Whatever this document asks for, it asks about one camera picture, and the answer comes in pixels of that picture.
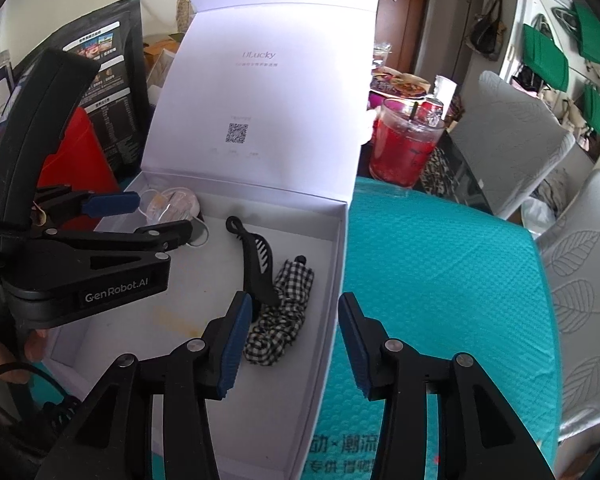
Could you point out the black printed food bag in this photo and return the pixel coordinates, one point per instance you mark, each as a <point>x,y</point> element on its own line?
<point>115,85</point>

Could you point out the person's left hand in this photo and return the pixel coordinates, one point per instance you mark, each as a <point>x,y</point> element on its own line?
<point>32,345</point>

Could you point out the black white checkered scrunchie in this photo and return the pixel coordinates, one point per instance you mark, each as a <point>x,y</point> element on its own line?
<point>285,310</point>

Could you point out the teal bubble mailer mat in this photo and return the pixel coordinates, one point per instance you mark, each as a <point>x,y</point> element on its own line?
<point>430,270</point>

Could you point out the black hair claw clip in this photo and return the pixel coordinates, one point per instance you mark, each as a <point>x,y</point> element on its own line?
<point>257,265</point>

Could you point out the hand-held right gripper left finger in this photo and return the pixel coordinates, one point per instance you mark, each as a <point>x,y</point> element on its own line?
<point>235,345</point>

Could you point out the white plastic bag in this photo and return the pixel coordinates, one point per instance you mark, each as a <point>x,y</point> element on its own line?
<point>537,217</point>

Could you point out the white gift box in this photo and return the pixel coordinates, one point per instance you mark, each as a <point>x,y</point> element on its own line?
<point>260,110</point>

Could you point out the brown door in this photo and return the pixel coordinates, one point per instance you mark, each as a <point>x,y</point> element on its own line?
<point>402,15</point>

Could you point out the plate of snacks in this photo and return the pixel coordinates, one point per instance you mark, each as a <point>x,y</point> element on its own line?
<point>400,85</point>

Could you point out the dark hanging handbag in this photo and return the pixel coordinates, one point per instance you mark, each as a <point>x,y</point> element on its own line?
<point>486,30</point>

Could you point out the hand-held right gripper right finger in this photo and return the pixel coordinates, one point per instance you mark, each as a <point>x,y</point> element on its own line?
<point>356,345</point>

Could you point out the cardboard box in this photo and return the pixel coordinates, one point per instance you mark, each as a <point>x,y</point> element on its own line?
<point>160,57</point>

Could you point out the patterned dark cloth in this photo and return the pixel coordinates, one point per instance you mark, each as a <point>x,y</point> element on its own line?
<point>440,175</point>

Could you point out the clear plastic packet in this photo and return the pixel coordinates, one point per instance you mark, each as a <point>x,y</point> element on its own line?
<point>172,205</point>

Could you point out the red drink can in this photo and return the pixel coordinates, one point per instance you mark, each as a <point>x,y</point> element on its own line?
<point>431,107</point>

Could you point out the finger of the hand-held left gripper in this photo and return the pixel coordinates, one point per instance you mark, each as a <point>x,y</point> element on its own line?
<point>170,235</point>
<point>112,205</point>

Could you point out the grey leaf pattern chair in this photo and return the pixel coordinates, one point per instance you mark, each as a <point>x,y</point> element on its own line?
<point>510,140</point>
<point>585,285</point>

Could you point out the cup of red drink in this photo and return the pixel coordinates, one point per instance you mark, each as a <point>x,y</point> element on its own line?
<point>405,155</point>

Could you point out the red round canister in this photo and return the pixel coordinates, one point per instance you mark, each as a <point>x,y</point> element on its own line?
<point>90,160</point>

